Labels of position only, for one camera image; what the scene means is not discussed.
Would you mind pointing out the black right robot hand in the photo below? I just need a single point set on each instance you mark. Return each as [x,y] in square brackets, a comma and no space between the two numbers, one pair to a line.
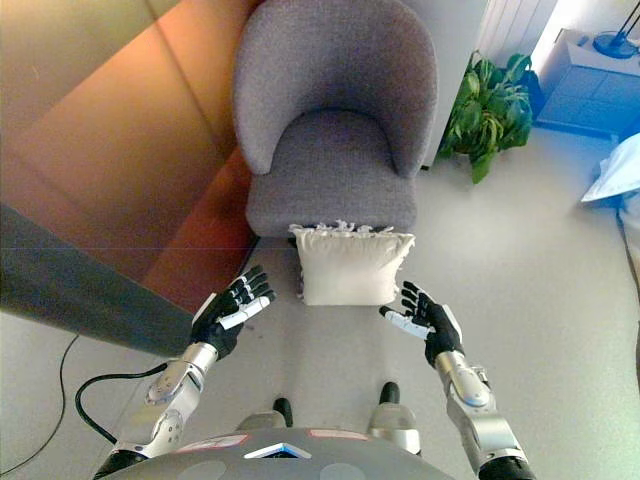
[440,327]

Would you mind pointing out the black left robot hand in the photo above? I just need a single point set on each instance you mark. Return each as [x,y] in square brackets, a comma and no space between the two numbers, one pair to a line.
[227,315]

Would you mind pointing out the cream tasselled pillow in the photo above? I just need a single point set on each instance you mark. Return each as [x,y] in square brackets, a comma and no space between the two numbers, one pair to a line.
[350,265]

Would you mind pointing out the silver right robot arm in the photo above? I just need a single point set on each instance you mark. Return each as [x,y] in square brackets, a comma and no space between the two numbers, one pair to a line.
[475,410]

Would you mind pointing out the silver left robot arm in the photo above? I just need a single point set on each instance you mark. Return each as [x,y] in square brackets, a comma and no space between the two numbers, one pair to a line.
[172,395]

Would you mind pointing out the black right robot foot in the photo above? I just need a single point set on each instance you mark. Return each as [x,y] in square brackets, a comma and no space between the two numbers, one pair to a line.
[389,392]

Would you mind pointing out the black robot foot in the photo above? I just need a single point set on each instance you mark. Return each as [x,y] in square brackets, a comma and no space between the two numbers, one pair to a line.
[389,392]
[283,407]

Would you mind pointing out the silver right robot leg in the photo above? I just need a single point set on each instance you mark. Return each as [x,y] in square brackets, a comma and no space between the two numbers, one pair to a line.
[395,425]

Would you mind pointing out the silver robot leg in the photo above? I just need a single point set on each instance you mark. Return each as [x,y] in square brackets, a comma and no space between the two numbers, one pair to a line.
[260,421]
[395,425]

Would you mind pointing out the black left robot foot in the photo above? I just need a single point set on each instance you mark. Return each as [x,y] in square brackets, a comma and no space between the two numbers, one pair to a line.
[283,407]

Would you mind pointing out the silver left robot leg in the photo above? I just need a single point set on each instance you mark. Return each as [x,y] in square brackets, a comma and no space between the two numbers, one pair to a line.
[260,421]

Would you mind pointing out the grey robot torso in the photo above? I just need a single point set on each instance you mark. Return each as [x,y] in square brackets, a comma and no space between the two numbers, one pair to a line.
[300,462]

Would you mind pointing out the brown wooden furniture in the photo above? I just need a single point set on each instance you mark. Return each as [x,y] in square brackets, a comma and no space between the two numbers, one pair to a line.
[115,165]

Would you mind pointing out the green potted plant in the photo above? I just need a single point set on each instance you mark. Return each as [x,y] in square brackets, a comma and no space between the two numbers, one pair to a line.
[487,110]

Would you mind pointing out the white bed sheet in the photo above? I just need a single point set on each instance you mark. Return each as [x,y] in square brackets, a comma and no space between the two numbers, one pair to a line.
[617,170]

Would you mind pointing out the grey fabric armchair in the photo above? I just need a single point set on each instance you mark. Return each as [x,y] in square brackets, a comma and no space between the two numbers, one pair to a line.
[330,100]

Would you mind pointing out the white nightstand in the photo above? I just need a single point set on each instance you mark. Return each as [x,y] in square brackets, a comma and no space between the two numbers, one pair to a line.
[585,90]

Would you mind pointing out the dark lamp base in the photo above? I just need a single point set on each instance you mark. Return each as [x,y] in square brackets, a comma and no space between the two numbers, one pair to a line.
[617,42]

